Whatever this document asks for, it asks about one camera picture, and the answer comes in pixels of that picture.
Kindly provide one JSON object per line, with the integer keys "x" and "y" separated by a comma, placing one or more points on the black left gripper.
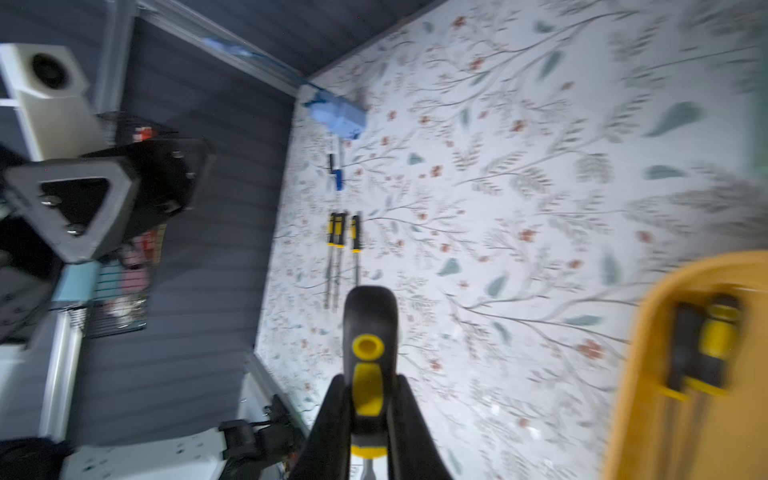
{"x": 86, "y": 208}

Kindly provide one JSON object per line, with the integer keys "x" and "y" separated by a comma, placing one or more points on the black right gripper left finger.
{"x": 326, "y": 452}

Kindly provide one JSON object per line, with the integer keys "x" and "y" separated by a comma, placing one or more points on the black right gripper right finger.
{"x": 412, "y": 453}

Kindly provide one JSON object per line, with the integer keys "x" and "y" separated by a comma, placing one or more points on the file tool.
{"x": 355, "y": 230}
{"x": 340, "y": 239}
{"x": 331, "y": 247}
{"x": 370, "y": 336}

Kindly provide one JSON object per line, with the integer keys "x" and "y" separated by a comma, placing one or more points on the yellow plastic storage tray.
{"x": 693, "y": 401}

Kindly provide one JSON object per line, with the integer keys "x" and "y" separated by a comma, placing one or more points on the black wire wall basket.
{"x": 119, "y": 302}

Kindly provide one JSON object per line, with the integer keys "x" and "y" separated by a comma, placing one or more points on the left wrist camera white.
{"x": 48, "y": 91}

